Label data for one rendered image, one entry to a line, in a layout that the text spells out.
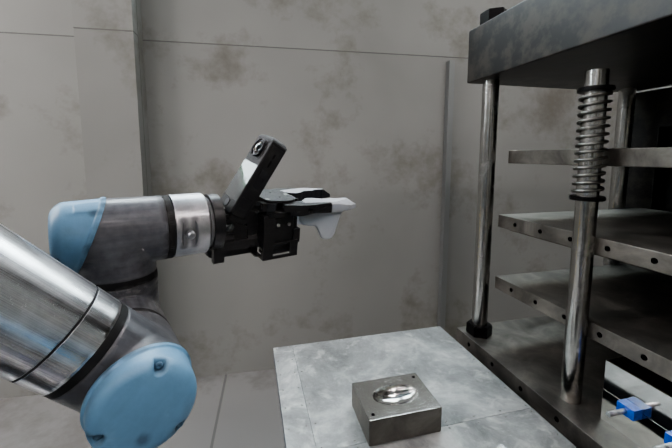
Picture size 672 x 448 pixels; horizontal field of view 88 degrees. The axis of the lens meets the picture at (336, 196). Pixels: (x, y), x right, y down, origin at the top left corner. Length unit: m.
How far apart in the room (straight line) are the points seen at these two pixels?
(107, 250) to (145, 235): 0.04
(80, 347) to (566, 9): 1.23
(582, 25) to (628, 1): 0.11
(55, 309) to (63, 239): 0.12
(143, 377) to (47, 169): 2.47
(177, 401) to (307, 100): 2.22
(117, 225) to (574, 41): 1.12
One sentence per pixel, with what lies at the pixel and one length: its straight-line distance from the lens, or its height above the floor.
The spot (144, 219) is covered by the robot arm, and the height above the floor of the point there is 1.45.
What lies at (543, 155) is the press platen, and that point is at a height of 1.52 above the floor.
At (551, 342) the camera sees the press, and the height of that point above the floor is 0.79.
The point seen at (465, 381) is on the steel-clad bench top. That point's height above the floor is 0.80.
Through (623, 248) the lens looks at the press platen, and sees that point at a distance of 1.20.
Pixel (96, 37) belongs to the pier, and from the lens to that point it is 2.51.
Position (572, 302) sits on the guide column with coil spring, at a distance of 1.27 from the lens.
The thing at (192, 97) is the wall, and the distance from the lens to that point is 2.46.
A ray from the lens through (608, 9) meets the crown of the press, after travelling 1.16.
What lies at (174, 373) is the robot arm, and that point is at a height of 1.36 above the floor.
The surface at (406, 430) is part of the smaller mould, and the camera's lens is 1.09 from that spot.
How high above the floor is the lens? 1.52
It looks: 7 degrees down
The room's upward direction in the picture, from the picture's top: straight up
